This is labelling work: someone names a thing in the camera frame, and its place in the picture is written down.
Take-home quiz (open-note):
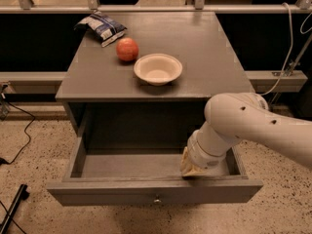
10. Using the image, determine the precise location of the black metal bar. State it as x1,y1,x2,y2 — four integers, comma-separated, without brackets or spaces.
0,184,29,234

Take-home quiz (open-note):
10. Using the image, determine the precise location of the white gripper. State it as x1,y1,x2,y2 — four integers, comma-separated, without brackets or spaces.
180,122,241,177

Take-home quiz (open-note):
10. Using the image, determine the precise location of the blue white chip bag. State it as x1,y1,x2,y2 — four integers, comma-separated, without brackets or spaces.
74,11,127,47

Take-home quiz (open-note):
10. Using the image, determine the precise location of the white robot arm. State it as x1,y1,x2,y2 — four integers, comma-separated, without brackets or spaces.
180,93,312,177

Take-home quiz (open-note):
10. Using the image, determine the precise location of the grey top drawer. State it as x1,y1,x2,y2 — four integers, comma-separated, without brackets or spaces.
46,109,264,207

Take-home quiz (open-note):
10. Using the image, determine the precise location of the white paper bowl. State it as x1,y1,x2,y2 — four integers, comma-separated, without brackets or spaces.
134,54,182,86

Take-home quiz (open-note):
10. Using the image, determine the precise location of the grey wooden drawer cabinet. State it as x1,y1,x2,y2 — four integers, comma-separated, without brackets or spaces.
57,12,253,153

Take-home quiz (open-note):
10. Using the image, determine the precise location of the red apple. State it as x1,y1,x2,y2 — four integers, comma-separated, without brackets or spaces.
116,37,138,61

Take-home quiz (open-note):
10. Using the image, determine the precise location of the white cable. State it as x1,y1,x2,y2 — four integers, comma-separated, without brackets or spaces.
261,2,312,97

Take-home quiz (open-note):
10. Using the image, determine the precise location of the black floor cable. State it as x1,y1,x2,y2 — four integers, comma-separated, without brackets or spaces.
0,93,36,166

